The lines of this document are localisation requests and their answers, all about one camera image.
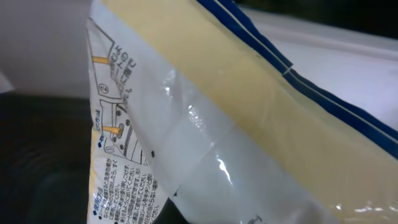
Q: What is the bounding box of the yellow white wipes pack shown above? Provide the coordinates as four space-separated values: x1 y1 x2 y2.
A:
86 1 397 223

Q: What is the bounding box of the dark grey plastic basket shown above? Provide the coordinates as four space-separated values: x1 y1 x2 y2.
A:
1 92 92 224

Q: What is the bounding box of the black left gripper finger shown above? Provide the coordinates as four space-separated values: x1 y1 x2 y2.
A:
152 198 189 224

